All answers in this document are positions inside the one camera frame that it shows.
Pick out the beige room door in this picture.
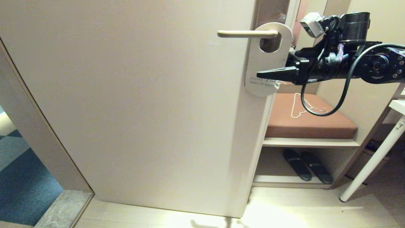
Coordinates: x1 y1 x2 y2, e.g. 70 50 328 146
0 0 287 218

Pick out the brown leather bench cushion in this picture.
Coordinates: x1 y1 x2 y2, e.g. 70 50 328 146
265 92 358 139

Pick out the beige wooden bench shelf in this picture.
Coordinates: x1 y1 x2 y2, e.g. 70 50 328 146
252 92 393 190

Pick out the grey marble door threshold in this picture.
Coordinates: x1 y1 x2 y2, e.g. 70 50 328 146
34 190 94 228

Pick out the blue patterned hallway carpet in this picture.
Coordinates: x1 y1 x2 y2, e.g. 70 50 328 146
0 106 64 227

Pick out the white table leg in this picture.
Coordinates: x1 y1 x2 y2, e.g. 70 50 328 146
339 116 405 202

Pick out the beige door lever handle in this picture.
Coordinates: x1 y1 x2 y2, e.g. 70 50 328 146
217 30 279 38

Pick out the black slipper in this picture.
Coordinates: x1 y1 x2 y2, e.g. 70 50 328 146
300 151 333 185
283 148 313 181

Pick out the smooth black cable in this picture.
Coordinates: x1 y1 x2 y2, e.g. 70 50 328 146
301 16 405 117

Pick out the grey do-not-disturb door sign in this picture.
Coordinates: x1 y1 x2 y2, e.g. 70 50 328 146
244 22 294 97

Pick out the white wire clothes hanger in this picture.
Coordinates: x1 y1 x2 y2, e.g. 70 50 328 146
290 93 327 118

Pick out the white table top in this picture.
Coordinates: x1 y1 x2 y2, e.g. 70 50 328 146
389 99 405 115

